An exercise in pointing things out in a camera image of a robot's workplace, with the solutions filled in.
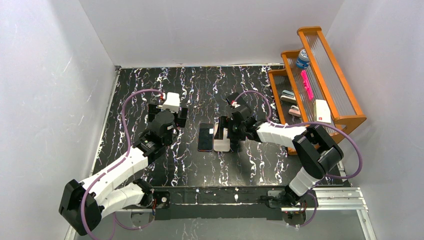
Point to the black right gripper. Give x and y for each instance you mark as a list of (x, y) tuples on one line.
[(228, 127)]

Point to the purple smartphone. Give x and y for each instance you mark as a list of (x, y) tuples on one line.
[(205, 137)]

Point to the blue white bottle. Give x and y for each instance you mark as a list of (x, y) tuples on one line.
[(302, 60)]

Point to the white box on rack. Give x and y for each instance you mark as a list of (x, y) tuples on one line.
[(321, 112)]

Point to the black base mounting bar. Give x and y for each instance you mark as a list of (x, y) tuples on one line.
[(227, 202)]

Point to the teal grey stapler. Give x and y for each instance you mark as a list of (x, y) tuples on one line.
[(288, 96)]

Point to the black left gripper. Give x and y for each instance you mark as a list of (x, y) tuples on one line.
[(181, 116)]

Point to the pink highlighter pen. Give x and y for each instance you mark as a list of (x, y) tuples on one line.
[(306, 84)]

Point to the beige phone case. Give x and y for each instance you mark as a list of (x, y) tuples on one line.
[(221, 145)]

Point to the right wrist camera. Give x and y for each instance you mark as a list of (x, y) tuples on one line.
[(234, 104)]

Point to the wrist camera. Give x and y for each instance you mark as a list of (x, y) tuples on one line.
[(234, 104), (171, 102)]

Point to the black phone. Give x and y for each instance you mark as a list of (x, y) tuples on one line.
[(232, 97)]

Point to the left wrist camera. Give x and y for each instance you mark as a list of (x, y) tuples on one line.
[(171, 102)]

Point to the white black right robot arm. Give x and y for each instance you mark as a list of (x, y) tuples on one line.
[(317, 151)]

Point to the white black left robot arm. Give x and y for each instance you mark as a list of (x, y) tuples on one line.
[(84, 203)]

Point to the orange wooden tiered rack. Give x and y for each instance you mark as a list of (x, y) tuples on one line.
[(326, 79)]

